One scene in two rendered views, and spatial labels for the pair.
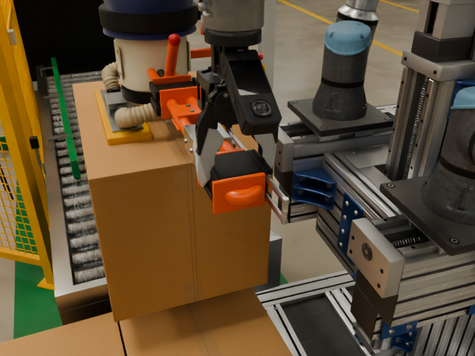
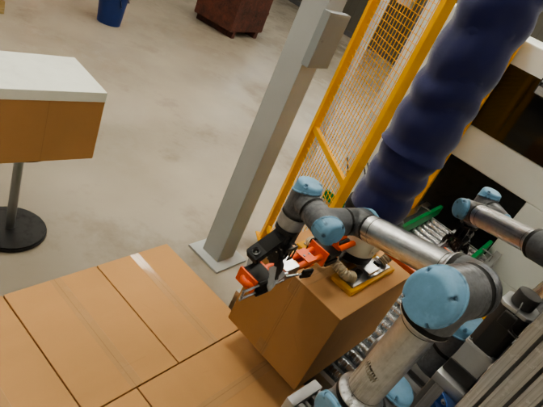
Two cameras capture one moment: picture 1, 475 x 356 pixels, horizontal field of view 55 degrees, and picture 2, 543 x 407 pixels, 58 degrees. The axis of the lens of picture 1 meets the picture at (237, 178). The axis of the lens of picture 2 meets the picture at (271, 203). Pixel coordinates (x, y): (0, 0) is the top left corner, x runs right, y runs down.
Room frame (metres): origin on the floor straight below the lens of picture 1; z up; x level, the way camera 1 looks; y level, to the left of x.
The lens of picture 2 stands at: (-0.22, -0.88, 2.12)
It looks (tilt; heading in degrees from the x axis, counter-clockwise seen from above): 29 degrees down; 51
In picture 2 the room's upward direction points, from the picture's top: 25 degrees clockwise
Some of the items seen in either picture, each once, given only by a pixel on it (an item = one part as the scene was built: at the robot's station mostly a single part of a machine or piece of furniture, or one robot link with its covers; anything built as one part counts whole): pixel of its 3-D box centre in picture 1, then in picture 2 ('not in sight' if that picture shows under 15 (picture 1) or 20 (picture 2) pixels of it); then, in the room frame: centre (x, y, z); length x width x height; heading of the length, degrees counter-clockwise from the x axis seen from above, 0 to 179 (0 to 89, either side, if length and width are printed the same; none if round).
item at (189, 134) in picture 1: (206, 143); (284, 267); (0.69, 0.05, 1.20); 0.07 x 0.07 x 0.04; 20
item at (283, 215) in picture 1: (251, 157); (279, 283); (0.63, -0.02, 1.20); 0.31 x 0.03 x 0.05; 20
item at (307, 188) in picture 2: not in sight; (303, 199); (0.59, 0.00, 1.50); 0.09 x 0.08 x 0.11; 94
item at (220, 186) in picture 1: (230, 179); (255, 276); (0.56, 0.01, 1.20); 0.08 x 0.07 x 0.05; 20
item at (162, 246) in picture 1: (163, 177); (323, 294); (1.12, 0.21, 0.87); 0.60 x 0.40 x 0.40; 20
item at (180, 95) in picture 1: (177, 96); (323, 250); (0.89, 0.12, 1.20); 0.10 x 0.08 x 0.06; 110
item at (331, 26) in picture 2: not in sight; (326, 40); (1.42, 1.31, 1.62); 0.20 x 0.05 x 0.30; 22
